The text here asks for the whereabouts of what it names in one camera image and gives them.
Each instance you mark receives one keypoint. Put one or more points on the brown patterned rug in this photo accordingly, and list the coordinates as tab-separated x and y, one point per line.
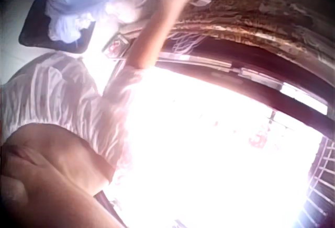
261	11

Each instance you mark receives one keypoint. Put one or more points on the red and white box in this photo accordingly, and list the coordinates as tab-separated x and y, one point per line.
115	45

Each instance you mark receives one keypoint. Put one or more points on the white crumpled cloth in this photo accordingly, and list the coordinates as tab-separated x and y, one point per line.
78	0

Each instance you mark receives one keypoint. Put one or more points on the dark flat board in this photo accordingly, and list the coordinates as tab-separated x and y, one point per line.
34	32

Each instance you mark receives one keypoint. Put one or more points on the metal window grille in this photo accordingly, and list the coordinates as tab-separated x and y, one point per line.
323	175

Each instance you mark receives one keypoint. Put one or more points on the dark wooden door frame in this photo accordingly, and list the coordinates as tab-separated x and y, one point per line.
261	81

